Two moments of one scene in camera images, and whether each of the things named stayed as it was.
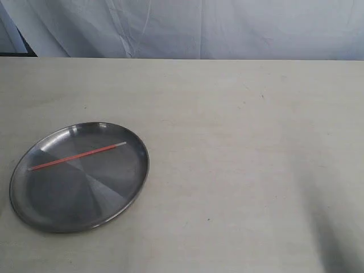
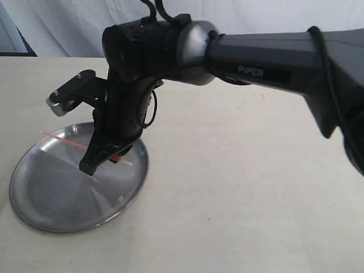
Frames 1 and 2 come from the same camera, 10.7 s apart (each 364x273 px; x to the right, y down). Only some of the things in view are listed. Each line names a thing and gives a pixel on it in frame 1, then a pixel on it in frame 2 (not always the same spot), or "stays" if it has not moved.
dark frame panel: [12, 43] stays
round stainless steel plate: [78, 177] stays
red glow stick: [78, 154] to [115, 158]
